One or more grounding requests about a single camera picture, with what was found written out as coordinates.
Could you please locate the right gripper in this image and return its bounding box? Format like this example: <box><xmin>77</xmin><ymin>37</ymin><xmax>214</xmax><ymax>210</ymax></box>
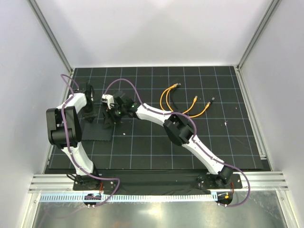
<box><xmin>102</xmin><ymin>104</ymin><xmax>126</xmax><ymax>130</ymax></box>

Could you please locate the thin black power cord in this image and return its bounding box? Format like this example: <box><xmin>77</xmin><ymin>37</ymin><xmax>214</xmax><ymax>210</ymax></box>
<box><xmin>83</xmin><ymin>80</ymin><xmax>124</xmax><ymax>105</ymax></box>

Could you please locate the black network switch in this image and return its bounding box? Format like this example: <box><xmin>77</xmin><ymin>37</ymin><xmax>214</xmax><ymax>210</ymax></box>
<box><xmin>82</xmin><ymin>123</ymin><xmax>114</xmax><ymax>141</ymax></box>

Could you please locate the yellow ethernet cable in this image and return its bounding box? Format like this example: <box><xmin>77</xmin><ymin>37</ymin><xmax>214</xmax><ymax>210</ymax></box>
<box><xmin>160</xmin><ymin>83</ymin><xmax>199</xmax><ymax>114</ymax></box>
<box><xmin>166</xmin><ymin>83</ymin><xmax>212</xmax><ymax>118</ymax></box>

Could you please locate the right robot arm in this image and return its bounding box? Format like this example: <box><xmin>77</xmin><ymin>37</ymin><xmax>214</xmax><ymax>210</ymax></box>
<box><xmin>101</xmin><ymin>95</ymin><xmax>233</xmax><ymax>188</ymax></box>

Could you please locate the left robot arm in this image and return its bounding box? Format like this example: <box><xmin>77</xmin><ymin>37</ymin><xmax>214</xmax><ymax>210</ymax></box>
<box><xmin>46</xmin><ymin>83</ymin><xmax>101</xmax><ymax>190</ymax></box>

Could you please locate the black grid mat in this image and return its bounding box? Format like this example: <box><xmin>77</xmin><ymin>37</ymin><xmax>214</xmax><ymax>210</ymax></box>
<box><xmin>73</xmin><ymin>66</ymin><xmax>266</xmax><ymax>170</ymax></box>

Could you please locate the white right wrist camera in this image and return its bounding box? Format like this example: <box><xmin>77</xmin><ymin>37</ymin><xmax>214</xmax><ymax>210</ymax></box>
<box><xmin>101</xmin><ymin>94</ymin><xmax>115</xmax><ymax>109</ymax></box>

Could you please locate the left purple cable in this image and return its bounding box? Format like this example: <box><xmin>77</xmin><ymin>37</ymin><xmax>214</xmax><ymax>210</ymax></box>
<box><xmin>60</xmin><ymin>74</ymin><xmax>121</xmax><ymax>207</ymax></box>

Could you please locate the purple cable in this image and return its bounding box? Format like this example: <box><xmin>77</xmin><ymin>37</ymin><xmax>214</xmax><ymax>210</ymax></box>
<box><xmin>60</xmin><ymin>74</ymin><xmax>121</xmax><ymax>207</ymax></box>
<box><xmin>104</xmin><ymin>78</ymin><xmax>251</xmax><ymax>209</ymax></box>

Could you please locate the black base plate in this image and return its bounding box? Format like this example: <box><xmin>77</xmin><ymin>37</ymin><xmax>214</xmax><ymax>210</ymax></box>
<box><xmin>71</xmin><ymin>169</ymin><xmax>243</xmax><ymax>196</ymax></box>

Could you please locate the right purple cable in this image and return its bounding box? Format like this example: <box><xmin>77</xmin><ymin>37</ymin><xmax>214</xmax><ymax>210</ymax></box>
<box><xmin>104</xmin><ymin>78</ymin><xmax>251</xmax><ymax>209</ymax></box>

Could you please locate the aluminium frame rail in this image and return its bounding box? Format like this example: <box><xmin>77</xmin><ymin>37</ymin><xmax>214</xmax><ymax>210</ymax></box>
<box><xmin>28</xmin><ymin>171</ymin><xmax>289</xmax><ymax>193</ymax></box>

